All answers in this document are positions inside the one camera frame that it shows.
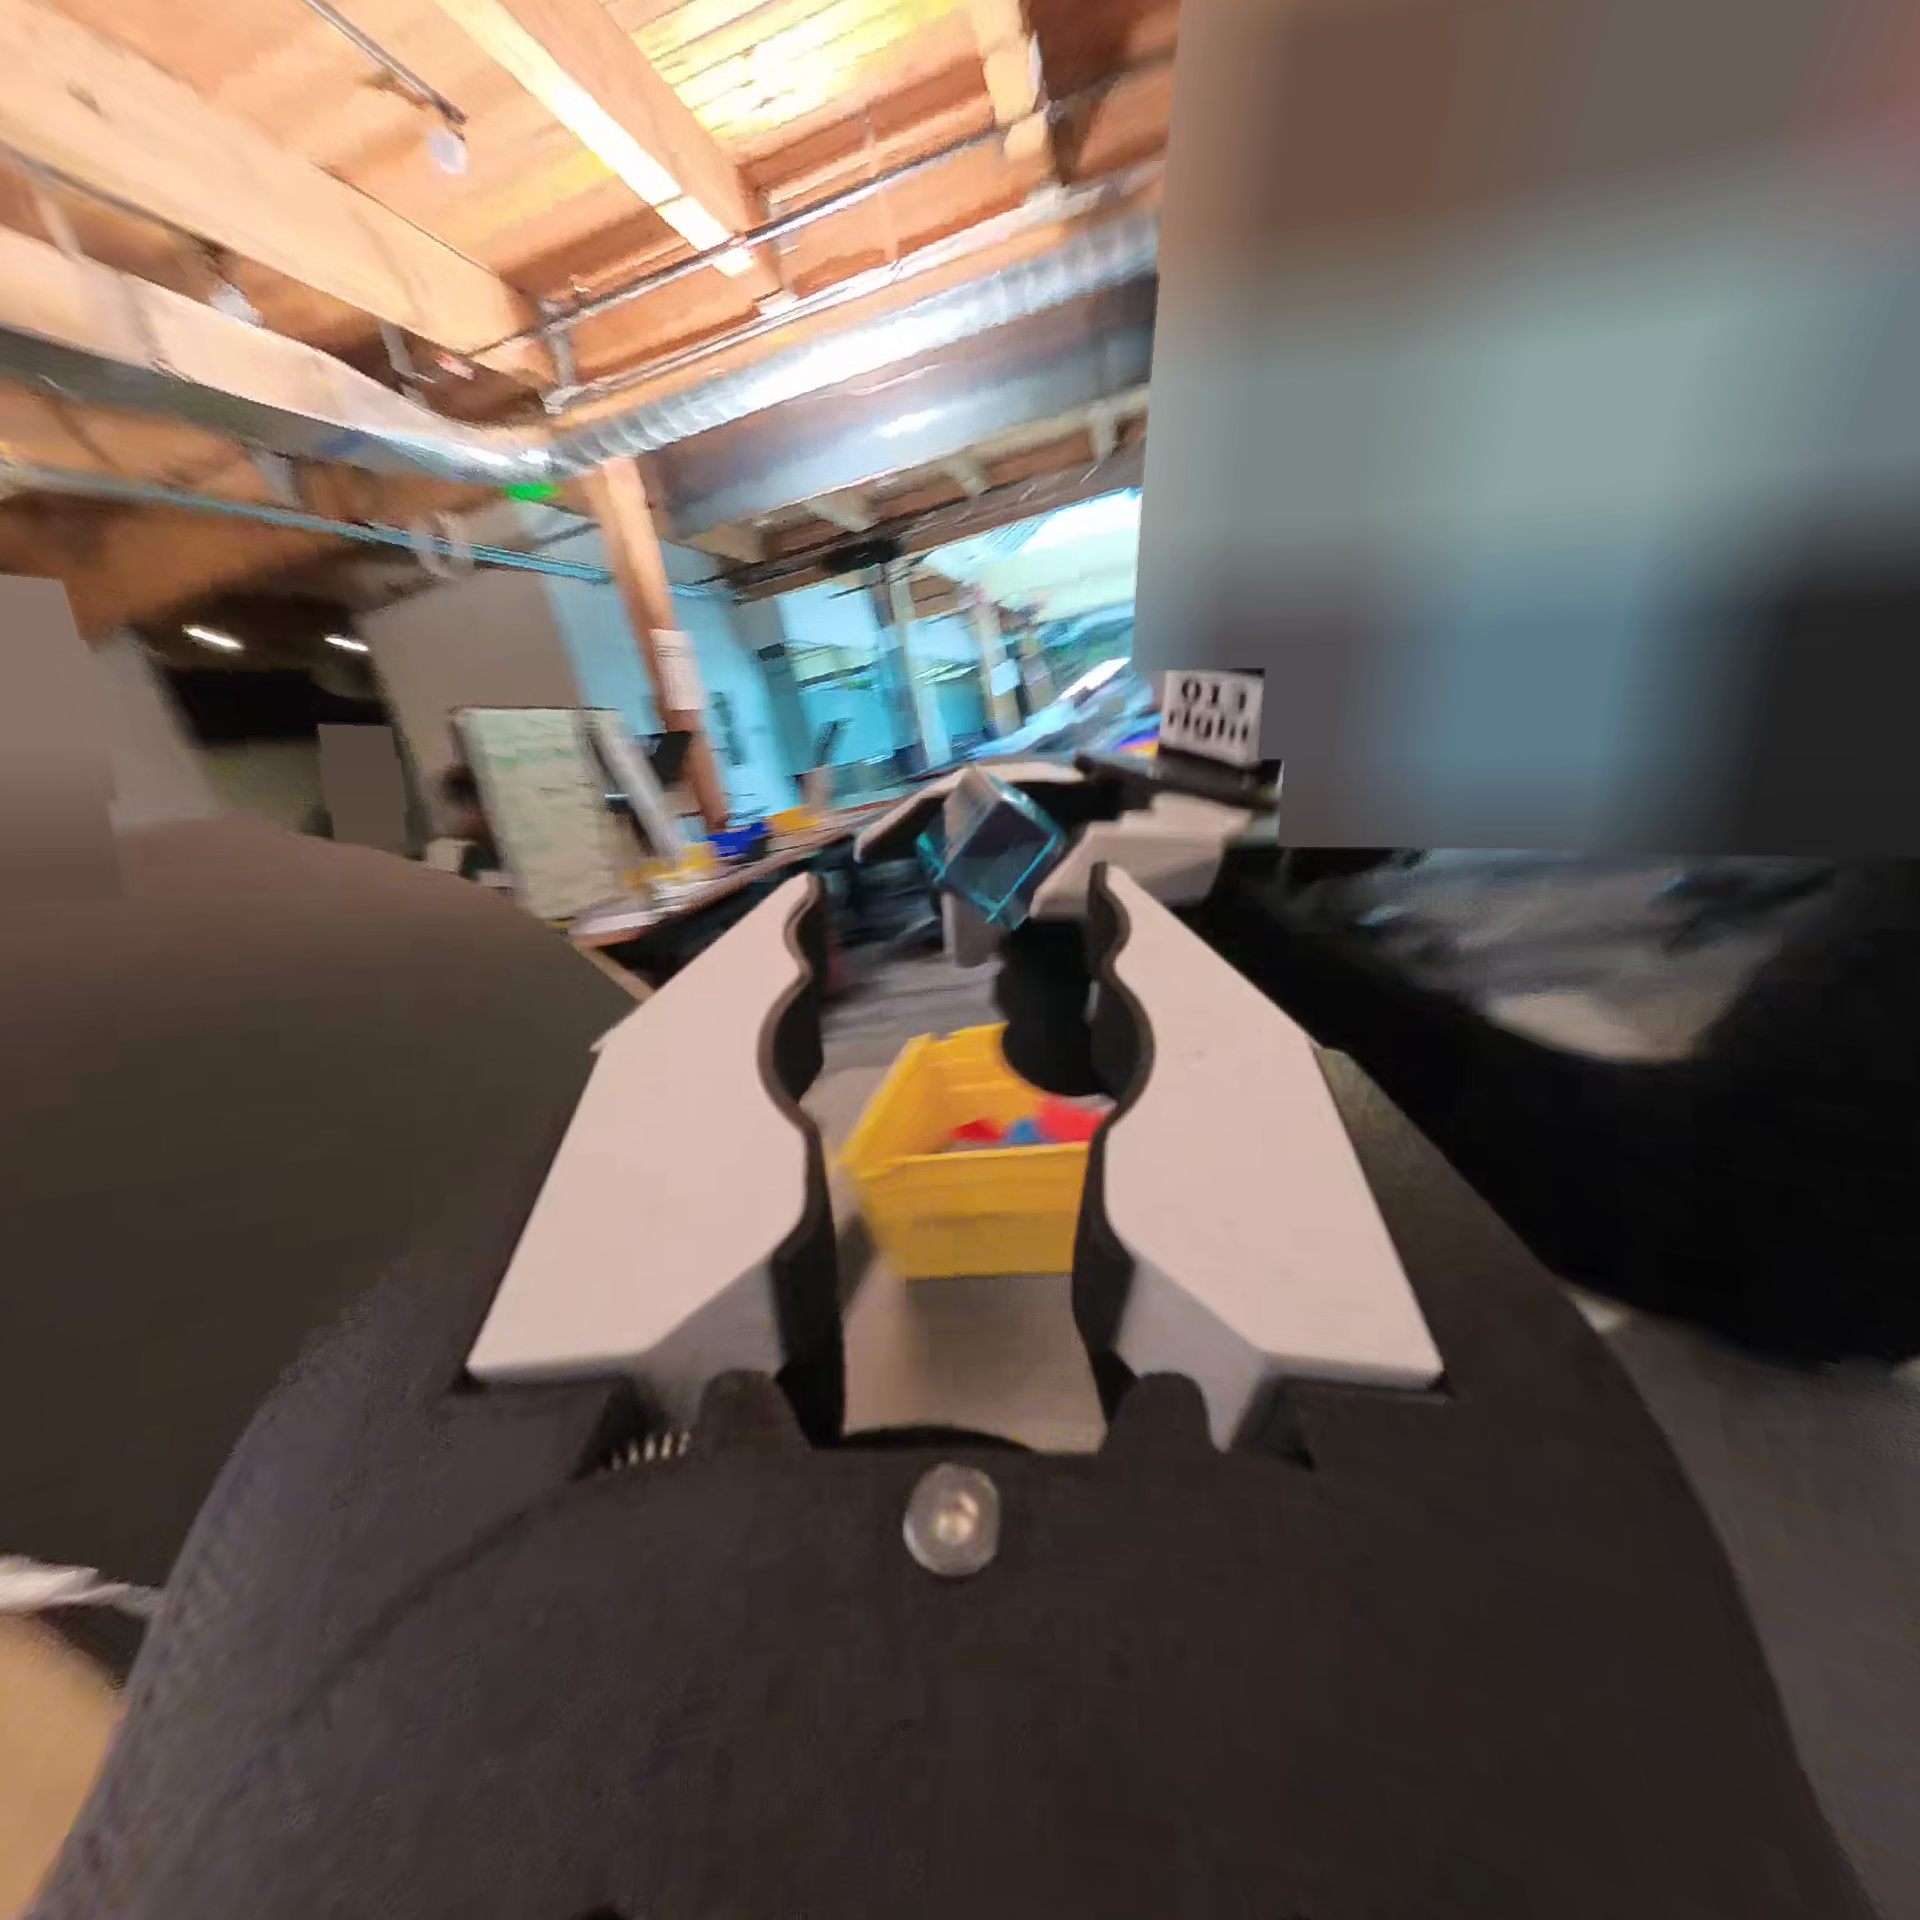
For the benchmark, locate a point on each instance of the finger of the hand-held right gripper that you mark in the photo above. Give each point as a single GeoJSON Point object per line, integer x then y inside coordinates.
{"type": "Point", "coordinates": [902, 821]}
{"type": "Point", "coordinates": [1177, 856]}

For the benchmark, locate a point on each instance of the silver spiral air duct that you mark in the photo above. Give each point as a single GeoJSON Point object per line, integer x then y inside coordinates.
{"type": "Point", "coordinates": [840, 383]}

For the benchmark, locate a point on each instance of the black board with wooden edge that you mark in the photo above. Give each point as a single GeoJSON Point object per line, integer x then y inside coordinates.
{"type": "Point", "coordinates": [300, 1126]}

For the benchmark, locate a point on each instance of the yellow storage bin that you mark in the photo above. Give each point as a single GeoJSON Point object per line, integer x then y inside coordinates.
{"type": "Point", "coordinates": [960, 1215]}

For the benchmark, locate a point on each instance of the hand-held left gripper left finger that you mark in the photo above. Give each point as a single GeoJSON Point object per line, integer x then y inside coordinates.
{"type": "Point", "coordinates": [661, 1201]}

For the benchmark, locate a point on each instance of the large written whiteboard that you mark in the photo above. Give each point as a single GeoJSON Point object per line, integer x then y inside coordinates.
{"type": "Point", "coordinates": [524, 809]}

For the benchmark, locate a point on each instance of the white paper notice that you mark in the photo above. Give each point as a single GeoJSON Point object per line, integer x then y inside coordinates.
{"type": "Point", "coordinates": [677, 673]}

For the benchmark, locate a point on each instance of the flat red piece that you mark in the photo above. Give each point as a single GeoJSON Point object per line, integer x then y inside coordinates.
{"type": "Point", "coordinates": [979, 1131]}

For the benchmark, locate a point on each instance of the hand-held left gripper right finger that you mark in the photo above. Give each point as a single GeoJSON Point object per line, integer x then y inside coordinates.
{"type": "Point", "coordinates": [1260, 1215]}

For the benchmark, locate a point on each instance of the red tape roll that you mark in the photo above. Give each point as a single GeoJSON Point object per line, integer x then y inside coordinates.
{"type": "Point", "coordinates": [1073, 1120]}

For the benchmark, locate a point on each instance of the clear teal cube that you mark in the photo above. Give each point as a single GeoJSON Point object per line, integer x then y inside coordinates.
{"type": "Point", "coordinates": [991, 856]}

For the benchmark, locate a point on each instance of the person's right hand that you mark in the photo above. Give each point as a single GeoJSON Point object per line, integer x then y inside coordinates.
{"type": "Point", "coordinates": [1049, 1021]}

